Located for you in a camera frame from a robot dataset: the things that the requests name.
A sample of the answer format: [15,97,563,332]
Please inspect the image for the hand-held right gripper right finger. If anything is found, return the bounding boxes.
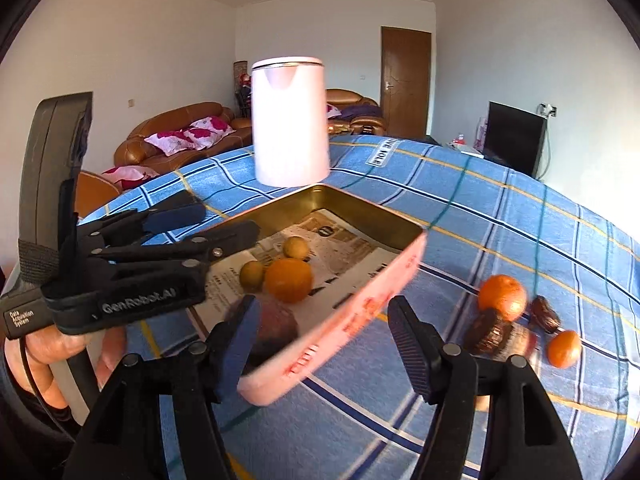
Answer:
[388,295,584,480]

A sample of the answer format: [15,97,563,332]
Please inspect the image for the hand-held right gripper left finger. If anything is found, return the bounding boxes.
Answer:
[62,295,262,480]

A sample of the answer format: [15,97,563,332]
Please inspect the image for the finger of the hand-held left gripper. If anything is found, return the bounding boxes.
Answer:
[100,219,261,267]
[76,191,207,252]

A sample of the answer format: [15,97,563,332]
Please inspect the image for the pink metal tin box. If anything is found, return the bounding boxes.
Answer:
[187,184,429,407]

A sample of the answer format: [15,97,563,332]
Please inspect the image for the person's left hand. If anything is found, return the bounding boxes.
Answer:
[4,326,129,408]

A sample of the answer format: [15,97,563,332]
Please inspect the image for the small yellow-green fruit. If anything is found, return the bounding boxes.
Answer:
[239,260,266,292]
[283,236,311,262]

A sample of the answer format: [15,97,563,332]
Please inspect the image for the dark red fruit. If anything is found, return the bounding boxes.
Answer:
[225,300,302,362]

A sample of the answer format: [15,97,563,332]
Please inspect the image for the pink floral pillow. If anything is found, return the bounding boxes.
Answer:
[102,164,161,191]
[190,116,236,139]
[144,129,212,156]

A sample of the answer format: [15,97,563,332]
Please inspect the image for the large orange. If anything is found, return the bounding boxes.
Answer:
[477,274,529,322]
[264,258,315,304]

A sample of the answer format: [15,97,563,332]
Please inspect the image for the brown leather sofa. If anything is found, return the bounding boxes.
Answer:
[114,102,254,177]

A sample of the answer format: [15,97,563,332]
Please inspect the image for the large brown wrinkled fruit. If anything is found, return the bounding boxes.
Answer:
[462,307,539,362]

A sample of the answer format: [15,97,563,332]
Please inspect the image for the newspaper lining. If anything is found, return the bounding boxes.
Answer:
[192,208,402,342]

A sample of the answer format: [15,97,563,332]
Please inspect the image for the dark brown date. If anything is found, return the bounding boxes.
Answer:
[529,295,562,335]

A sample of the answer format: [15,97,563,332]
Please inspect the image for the white electric kettle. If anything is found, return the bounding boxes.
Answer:
[250,56,332,187]

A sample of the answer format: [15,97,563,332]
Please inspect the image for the blue plaid tablecloth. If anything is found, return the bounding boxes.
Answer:
[79,135,640,480]

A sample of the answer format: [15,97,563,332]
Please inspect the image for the small tangerine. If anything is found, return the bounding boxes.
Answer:
[546,329,584,370]

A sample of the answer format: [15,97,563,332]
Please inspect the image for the brown leather armchair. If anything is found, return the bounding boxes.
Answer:
[326,88,387,137]

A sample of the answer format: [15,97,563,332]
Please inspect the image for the black television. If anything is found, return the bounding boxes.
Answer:
[482,101,547,179]

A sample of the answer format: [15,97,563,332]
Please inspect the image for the brown wooden door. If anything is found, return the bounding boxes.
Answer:
[380,26,432,140]

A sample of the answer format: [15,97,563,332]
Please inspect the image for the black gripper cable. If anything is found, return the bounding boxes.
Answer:
[19,337,68,433]

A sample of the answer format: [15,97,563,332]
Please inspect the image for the grey power cable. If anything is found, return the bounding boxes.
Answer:
[536,115,554,181]

